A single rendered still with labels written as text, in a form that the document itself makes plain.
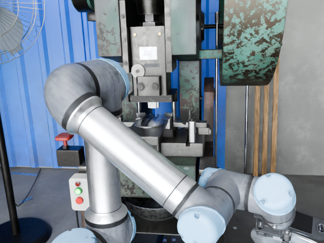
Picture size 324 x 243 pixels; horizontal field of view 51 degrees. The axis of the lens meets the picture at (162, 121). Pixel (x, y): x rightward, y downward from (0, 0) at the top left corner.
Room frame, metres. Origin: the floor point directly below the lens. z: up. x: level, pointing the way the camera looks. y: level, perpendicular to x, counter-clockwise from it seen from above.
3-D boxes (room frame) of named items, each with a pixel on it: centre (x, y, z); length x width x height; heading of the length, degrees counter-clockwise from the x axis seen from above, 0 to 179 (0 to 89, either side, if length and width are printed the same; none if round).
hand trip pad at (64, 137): (1.31, 0.39, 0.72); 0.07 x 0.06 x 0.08; 171
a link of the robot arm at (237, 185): (0.65, -0.13, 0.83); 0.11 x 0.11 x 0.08; 62
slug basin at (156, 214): (1.49, 0.03, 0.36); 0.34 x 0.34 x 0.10
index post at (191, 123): (1.33, -0.12, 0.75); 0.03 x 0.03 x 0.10; 81
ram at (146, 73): (1.44, 0.04, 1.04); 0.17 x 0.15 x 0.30; 171
